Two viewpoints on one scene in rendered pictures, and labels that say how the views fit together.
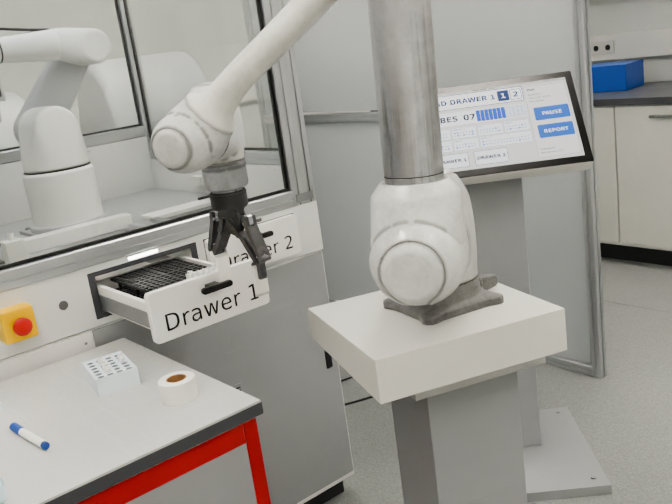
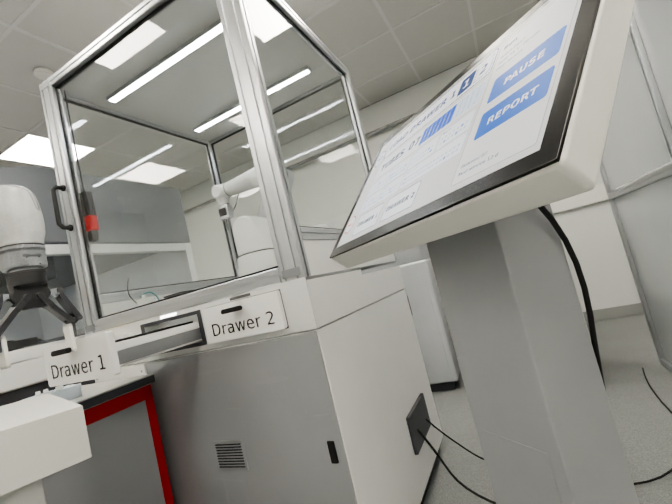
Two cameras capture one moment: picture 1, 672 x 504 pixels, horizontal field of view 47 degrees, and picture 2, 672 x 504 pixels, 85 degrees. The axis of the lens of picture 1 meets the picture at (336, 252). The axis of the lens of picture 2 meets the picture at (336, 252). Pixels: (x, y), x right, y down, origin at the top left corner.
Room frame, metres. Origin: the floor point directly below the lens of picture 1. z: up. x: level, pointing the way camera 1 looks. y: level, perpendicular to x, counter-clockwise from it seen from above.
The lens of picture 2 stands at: (1.81, -0.91, 0.91)
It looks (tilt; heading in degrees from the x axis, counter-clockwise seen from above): 5 degrees up; 63
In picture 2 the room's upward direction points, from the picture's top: 14 degrees counter-clockwise
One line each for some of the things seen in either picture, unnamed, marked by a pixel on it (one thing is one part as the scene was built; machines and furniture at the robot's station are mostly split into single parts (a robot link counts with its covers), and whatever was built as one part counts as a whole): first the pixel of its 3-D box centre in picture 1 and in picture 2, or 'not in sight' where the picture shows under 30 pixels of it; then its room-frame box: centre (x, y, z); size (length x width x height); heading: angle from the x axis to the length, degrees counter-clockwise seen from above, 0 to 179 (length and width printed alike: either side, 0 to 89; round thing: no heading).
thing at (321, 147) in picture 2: not in sight; (326, 129); (2.55, 0.34, 1.52); 0.87 x 0.01 x 0.86; 38
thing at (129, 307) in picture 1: (165, 288); (150, 343); (1.78, 0.41, 0.86); 0.40 x 0.26 x 0.06; 38
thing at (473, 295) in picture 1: (448, 288); not in sight; (1.48, -0.21, 0.86); 0.22 x 0.18 x 0.06; 114
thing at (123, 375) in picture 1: (110, 373); (52, 397); (1.50, 0.49, 0.78); 0.12 x 0.08 x 0.04; 28
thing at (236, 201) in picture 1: (231, 211); (28, 289); (1.55, 0.20, 1.07); 0.08 x 0.07 x 0.09; 38
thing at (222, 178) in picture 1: (225, 175); (23, 260); (1.55, 0.20, 1.14); 0.09 x 0.09 x 0.06
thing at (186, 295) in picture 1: (210, 298); (79, 360); (1.61, 0.28, 0.87); 0.29 x 0.02 x 0.11; 128
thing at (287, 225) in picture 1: (255, 246); (242, 318); (2.03, 0.21, 0.87); 0.29 x 0.02 x 0.11; 128
